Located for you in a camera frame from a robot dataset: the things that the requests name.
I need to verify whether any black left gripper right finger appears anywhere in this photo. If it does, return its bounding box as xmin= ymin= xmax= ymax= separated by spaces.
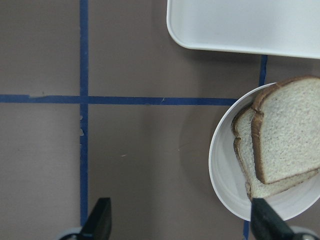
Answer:
xmin=250 ymin=198 xmax=295 ymax=240

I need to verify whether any cream bear tray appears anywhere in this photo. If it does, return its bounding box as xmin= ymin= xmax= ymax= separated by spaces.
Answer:
xmin=166 ymin=0 xmax=320 ymax=59

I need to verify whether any bread slice on plate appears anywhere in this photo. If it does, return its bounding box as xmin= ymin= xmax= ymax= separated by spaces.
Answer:
xmin=231 ymin=105 xmax=319 ymax=200

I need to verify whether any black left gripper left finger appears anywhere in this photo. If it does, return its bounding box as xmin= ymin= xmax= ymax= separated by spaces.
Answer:
xmin=80 ymin=197 xmax=112 ymax=240

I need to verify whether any bread slice from board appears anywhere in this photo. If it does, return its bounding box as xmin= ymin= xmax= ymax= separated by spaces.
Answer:
xmin=251 ymin=76 xmax=320 ymax=184

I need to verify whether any round cream plate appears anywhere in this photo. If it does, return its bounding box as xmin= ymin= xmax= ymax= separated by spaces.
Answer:
xmin=208 ymin=84 xmax=320 ymax=221

